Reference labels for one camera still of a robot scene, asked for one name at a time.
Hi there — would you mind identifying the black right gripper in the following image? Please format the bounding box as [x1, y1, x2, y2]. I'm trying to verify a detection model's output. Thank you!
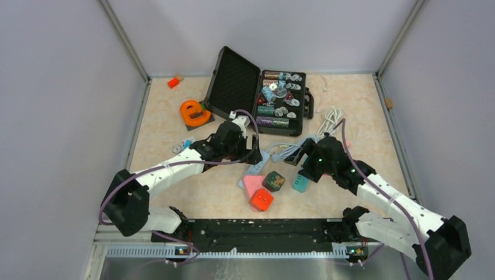
[284, 138, 336, 182]

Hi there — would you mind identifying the light blue power strip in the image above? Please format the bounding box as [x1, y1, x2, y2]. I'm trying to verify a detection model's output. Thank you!
[238, 150, 270, 189]

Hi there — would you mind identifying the teal power strip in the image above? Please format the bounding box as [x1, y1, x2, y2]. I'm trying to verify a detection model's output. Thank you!
[292, 174, 309, 193]

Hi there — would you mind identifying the pink triangular power strip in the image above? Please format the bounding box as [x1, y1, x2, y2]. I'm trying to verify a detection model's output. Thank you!
[242, 175, 266, 199]

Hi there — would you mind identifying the dark green cube socket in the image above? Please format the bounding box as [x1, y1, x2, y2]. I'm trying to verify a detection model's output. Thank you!
[262, 171, 285, 193]

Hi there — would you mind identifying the red cube socket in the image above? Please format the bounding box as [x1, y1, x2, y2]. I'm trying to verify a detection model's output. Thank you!
[249, 189, 274, 212]

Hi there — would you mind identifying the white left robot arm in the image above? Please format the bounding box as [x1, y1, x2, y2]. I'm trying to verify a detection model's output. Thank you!
[98, 109, 262, 241]

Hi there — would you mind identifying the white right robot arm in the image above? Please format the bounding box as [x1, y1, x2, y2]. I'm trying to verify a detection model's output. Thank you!
[284, 135, 472, 279]

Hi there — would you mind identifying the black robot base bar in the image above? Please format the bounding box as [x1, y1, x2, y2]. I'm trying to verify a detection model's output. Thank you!
[171, 219, 371, 253]

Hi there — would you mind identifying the small blue plug adapter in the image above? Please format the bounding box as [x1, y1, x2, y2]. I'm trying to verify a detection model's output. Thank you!
[182, 139, 192, 149]

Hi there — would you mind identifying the light blue plug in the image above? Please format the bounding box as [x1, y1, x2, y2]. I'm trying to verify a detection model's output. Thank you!
[271, 153, 283, 163]

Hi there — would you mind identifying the orange tape dispenser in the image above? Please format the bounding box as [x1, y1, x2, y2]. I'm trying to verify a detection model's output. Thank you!
[179, 100, 212, 128]

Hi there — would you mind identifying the black open carrying case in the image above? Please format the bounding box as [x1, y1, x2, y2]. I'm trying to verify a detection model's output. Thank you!
[204, 46, 315, 137]

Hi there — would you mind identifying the small red block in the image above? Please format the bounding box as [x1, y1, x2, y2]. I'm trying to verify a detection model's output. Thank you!
[167, 78, 181, 89]

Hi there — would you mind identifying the small wooden block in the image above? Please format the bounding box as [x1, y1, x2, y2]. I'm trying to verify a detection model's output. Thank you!
[174, 73, 184, 82]

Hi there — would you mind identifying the white coiled cable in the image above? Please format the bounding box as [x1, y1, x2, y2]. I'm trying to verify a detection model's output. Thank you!
[315, 107, 345, 140]

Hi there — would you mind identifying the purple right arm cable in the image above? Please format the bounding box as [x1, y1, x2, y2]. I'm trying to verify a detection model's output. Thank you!
[332, 118, 436, 280]

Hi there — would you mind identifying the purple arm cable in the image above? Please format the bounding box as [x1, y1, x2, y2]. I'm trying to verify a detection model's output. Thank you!
[332, 118, 436, 280]
[97, 109, 260, 267]

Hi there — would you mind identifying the wooden block on rail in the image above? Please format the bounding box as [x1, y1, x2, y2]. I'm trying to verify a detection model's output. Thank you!
[384, 97, 393, 110]

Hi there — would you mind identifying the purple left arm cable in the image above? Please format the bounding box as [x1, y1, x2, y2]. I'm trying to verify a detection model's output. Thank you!
[97, 109, 260, 267]

